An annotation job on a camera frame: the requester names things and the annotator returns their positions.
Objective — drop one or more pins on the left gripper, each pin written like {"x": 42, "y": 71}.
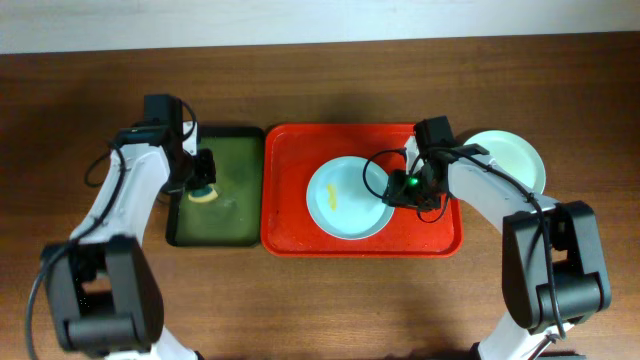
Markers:
{"x": 203, "y": 175}

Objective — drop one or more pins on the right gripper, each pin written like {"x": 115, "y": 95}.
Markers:
{"x": 397, "y": 195}

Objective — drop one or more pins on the green yellow sponge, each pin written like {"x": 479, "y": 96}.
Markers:
{"x": 203, "y": 195}

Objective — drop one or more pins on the light blue plate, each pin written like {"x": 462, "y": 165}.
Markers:
{"x": 343, "y": 198}

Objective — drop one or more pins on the light green plate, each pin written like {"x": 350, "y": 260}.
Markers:
{"x": 511, "y": 152}

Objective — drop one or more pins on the white plate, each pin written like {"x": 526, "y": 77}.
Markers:
{"x": 538, "y": 172}

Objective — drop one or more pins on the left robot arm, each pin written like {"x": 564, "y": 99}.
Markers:
{"x": 102, "y": 295}

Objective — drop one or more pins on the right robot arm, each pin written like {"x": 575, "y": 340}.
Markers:
{"x": 554, "y": 273}

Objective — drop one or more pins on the dark green tray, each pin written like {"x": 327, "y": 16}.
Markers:
{"x": 233, "y": 219}

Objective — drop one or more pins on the red tray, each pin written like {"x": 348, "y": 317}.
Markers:
{"x": 293, "y": 152}

